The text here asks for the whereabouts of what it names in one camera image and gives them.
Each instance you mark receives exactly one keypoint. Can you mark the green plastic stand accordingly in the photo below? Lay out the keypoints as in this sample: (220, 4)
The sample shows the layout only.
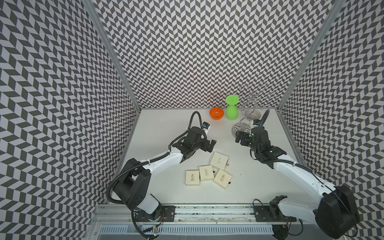
(232, 109)

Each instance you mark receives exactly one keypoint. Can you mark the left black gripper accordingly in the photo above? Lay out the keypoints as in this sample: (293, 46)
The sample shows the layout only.
(205, 147)

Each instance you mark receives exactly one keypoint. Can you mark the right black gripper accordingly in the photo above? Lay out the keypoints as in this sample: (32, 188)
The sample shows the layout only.
(244, 136)

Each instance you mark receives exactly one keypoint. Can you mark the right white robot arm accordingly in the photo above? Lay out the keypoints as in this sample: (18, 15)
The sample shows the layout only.
(333, 208)

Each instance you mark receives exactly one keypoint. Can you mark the cream drawer jewelry box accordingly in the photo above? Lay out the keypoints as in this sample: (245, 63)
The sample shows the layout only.
(219, 161)

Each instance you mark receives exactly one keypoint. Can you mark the orange bowl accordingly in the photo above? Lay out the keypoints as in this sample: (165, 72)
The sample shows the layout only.
(216, 113)

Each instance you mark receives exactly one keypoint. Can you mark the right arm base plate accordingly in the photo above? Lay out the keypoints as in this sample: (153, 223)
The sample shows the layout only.
(264, 213)

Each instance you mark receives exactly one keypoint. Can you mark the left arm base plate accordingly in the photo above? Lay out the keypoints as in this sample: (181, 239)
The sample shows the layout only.
(161, 213)

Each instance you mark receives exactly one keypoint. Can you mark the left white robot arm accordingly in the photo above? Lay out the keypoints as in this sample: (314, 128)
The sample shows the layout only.
(130, 186)

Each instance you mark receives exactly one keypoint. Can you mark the aluminium mounting rail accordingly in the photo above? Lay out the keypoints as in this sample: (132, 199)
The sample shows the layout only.
(186, 214)

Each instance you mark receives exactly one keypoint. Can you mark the silver jewelry stand front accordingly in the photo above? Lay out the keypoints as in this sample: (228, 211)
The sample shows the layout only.
(241, 128)

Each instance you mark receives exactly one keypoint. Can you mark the silver wire jewelry tree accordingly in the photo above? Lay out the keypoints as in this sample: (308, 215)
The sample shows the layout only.
(256, 95)

